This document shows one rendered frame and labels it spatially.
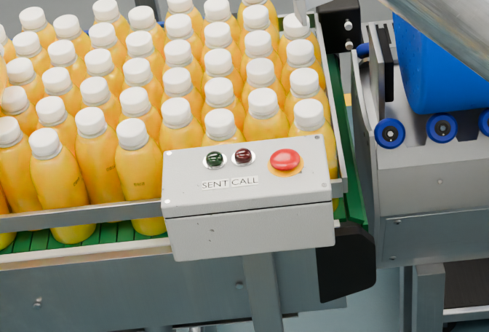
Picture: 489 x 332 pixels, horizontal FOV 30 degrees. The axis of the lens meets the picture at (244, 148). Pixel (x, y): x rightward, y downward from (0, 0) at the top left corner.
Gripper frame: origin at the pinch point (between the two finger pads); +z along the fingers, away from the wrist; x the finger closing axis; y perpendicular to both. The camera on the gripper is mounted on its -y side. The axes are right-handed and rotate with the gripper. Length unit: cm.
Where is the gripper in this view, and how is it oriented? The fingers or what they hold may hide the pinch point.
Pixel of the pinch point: (297, 6)
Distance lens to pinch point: 127.7
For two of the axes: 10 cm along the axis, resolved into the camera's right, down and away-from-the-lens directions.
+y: 9.9, -1.1, -0.5
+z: 1.2, 7.4, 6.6
